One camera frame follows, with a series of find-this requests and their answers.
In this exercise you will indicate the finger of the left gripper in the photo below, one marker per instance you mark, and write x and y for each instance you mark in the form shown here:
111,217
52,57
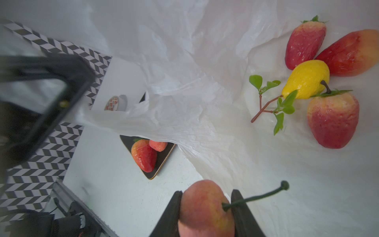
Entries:
37,92

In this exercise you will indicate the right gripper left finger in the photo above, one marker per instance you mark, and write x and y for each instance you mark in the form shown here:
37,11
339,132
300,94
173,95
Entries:
167,225

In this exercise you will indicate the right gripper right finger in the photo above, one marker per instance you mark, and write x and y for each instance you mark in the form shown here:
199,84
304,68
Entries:
245,223

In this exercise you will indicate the fake pink peach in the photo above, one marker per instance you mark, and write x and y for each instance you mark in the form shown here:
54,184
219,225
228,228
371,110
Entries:
206,212

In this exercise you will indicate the fake red strawberry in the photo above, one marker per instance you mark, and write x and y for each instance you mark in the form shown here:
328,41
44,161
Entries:
143,155
305,42

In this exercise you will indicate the fake red fruit piece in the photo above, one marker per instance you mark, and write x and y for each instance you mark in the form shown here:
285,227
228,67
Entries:
158,146

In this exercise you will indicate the fake green leaf sprig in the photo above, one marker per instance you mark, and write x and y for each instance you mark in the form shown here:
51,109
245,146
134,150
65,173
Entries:
279,106

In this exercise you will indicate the fake red apple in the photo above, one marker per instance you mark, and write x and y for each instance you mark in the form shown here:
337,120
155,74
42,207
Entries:
333,117

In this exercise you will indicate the white plastic bag lemon print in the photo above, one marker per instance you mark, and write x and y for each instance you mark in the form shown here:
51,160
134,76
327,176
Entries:
196,57

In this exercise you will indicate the fake yellow lemon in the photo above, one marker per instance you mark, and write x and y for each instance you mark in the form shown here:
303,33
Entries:
306,78

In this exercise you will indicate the fake red mango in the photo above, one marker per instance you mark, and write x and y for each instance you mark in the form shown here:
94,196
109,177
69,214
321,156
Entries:
353,54

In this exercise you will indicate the black square tray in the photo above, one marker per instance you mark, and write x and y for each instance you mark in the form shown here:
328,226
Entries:
161,158

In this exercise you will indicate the beige tape roll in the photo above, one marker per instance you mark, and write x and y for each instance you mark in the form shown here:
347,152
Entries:
116,103

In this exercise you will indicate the aluminium front rail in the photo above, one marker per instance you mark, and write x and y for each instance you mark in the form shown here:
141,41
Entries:
76,210

